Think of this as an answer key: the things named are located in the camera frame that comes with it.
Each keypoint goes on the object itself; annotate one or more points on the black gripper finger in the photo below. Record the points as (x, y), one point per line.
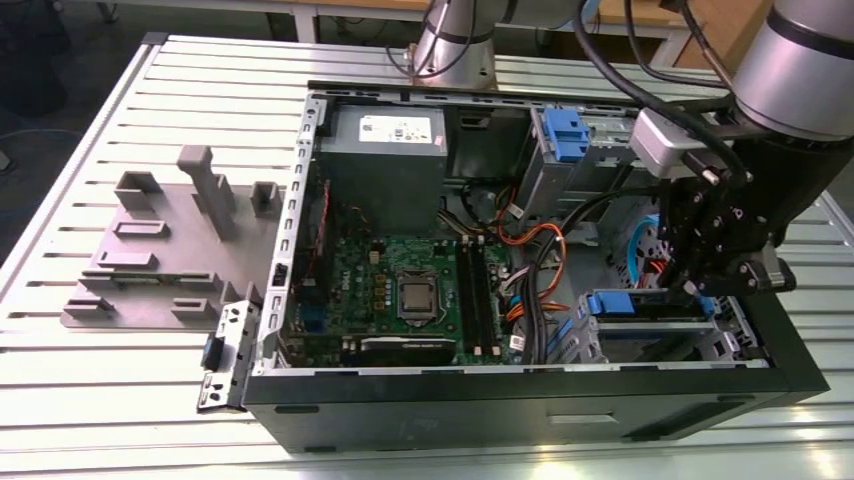
(690, 225)
(730, 275)

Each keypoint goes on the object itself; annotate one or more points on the hard disk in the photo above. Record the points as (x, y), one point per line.
(610, 303)

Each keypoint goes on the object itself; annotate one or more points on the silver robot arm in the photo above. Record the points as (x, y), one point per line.
(460, 50)

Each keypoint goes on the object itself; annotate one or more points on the silver disk bay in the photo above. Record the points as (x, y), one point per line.
(640, 328)

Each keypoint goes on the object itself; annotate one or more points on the grey optical drive cage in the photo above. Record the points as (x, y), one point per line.
(554, 185)

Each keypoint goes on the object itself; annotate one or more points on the blue plastic drive latch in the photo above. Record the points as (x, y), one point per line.
(567, 122)

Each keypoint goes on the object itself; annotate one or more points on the wooden cabinet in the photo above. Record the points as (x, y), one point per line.
(741, 25)

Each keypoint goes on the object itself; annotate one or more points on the black RAM slot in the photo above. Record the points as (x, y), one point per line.
(487, 300)

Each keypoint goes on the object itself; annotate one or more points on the green motherboard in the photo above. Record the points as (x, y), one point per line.
(414, 252)

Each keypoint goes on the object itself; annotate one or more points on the silver CPU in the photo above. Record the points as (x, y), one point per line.
(419, 298)

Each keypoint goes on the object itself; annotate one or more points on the CPU socket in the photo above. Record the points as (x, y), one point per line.
(399, 300)

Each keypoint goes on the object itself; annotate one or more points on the black PC case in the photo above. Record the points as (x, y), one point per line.
(467, 410)

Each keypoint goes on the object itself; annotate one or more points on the grey power supply unit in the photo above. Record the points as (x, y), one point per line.
(374, 190)

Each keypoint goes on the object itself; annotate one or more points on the black graphics card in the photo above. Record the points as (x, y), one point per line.
(400, 347)

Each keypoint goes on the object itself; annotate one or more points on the grey parts rack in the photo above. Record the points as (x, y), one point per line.
(187, 240)

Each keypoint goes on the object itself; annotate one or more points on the green RAM stick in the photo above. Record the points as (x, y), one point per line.
(147, 281)

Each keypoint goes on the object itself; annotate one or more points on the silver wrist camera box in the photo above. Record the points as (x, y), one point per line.
(667, 145)

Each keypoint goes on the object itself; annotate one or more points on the wooden desk white frame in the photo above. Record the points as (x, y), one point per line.
(374, 11)

